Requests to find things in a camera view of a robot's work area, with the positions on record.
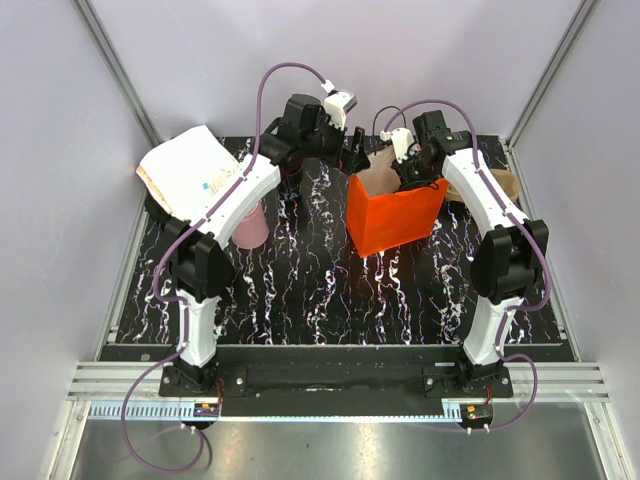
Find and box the orange paper bag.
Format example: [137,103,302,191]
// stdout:
[346,145,449,258]

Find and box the black coffee cup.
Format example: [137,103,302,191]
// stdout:
[277,166,303,202]

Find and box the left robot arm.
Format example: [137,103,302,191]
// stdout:
[156,89,369,396]

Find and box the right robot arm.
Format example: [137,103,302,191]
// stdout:
[380,110,549,397]

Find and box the bottom pulp cup carrier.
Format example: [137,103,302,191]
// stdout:
[445,169,521,204]

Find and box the pink straw holder cup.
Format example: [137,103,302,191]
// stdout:
[232,202,269,250]

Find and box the white napkin stack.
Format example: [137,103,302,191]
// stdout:
[136,125,240,221]

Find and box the black round napkin base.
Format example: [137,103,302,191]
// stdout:
[144,193,172,231]

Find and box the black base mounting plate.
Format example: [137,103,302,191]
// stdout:
[159,345,513,421]

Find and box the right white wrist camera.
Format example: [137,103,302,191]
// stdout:
[380,127,415,164]

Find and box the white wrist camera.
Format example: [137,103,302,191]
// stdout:
[380,127,415,164]
[321,80,357,131]

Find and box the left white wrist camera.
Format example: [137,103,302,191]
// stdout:
[321,80,357,131]

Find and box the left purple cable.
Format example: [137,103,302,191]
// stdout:
[120,62,336,472]

